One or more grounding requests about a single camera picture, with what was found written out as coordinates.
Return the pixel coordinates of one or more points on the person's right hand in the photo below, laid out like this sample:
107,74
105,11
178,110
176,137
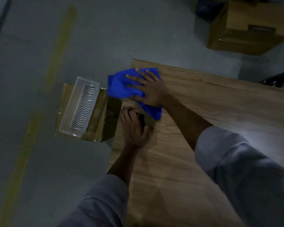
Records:
151,89

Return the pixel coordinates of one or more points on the person's left hand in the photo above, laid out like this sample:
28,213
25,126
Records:
133,130

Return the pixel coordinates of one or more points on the blue cloth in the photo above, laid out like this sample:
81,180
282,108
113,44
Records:
118,85

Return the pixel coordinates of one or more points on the person's right forearm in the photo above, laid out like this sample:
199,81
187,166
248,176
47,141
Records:
187,120

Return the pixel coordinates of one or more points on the person's left forearm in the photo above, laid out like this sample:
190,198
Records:
123,163

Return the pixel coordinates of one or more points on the taped brown cardboard box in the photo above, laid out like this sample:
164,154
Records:
101,122

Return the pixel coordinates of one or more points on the clear plastic box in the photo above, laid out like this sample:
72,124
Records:
78,106

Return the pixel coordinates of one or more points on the wooden table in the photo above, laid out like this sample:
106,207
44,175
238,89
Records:
203,139

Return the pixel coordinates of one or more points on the dark blue small box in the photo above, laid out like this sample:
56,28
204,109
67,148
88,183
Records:
208,8

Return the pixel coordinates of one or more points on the light denim shirt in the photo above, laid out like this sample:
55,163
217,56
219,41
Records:
250,174

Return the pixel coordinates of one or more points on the black box with white label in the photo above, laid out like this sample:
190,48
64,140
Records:
277,80

